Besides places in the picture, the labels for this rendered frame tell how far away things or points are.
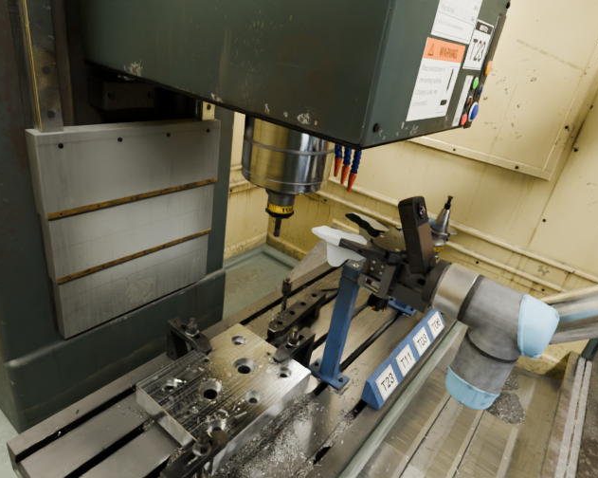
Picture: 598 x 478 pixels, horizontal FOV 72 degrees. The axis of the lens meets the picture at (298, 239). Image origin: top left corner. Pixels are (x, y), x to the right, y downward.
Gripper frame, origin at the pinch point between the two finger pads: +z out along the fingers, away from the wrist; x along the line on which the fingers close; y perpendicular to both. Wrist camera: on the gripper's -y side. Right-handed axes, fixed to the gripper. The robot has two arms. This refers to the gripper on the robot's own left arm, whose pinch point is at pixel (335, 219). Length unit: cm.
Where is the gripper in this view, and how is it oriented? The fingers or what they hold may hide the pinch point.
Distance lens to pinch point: 71.2
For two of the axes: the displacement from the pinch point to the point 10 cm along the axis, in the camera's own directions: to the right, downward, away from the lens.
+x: 6.1, -2.7, 7.5
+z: -7.8, -4.1, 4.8
